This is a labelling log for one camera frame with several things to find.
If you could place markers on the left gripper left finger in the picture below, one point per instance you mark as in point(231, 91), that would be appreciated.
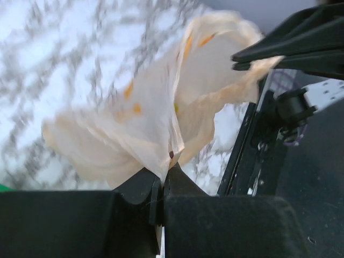
point(143, 192)

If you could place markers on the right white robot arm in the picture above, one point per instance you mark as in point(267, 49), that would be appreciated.
point(290, 111)

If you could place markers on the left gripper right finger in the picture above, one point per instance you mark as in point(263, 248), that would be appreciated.
point(177, 183)

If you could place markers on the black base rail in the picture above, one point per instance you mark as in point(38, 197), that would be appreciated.
point(309, 176)

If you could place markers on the orange plastic bag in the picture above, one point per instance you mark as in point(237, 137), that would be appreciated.
point(165, 115)

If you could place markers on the green plastic basket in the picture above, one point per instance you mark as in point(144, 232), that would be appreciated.
point(5, 188)

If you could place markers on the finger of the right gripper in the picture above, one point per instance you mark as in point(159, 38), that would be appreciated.
point(327, 63)
point(310, 30)

